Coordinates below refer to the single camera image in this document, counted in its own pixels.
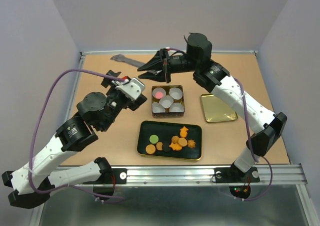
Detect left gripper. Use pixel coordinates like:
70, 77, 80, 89
99, 70, 147, 132

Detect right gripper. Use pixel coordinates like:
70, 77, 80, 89
137, 47, 200, 82

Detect pink round cookie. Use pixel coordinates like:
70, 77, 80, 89
155, 92, 164, 99

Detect metal tongs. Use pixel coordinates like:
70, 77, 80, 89
110, 54, 162, 75

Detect orange fish cookie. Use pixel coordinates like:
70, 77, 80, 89
169, 143, 183, 151
179, 126, 189, 138

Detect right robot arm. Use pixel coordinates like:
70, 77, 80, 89
138, 33, 288, 181

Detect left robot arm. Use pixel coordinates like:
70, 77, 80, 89
1, 71, 147, 209

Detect white paper cup top-left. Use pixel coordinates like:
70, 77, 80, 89
152, 88, 167, 100

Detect white paper cup top-right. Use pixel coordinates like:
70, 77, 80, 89
169, 87, 183, 100

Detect square cookie tin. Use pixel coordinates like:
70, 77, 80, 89
151, 85, 186, 118

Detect white paper cup centre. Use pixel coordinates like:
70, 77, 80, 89
159, 95, 174, 109

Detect white paper cup bottom-left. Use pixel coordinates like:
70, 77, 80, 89
151, 102, 166, 113

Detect white paper cup bottom-right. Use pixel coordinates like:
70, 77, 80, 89
169, 103, 185, 113

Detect green round cookie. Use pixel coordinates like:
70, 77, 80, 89
149, 134, 159, 144

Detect gold tin lid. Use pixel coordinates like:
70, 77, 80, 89
200, 94, 238, 123

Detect brown swirl cookie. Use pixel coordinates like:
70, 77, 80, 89
171, 136, 180, 144

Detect black serving tray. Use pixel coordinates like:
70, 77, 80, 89
136, 121, 202, 161

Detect round sandwich biscuit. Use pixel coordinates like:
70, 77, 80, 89
177, 137, 188, 147

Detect small brown cookie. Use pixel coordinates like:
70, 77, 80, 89
156, 142, 163, 151

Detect black sandwich cookie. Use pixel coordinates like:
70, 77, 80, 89
162, 144, 171, 153

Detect round waffle cookie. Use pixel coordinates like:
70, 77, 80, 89
145, 144, 157, 155

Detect flower swirl cookie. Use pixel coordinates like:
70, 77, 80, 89
187, 139, 196, 148

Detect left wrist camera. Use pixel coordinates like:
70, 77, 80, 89
115, 78, 146, 101

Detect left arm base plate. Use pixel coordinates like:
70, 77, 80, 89
84, 168, 128, 185

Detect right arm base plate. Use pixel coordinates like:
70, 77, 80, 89
214, 166, 260, 183

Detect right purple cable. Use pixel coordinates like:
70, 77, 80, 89
164, 47, 273, 202

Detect aluminium front rail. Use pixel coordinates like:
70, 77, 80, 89
48, 163, 307, 187

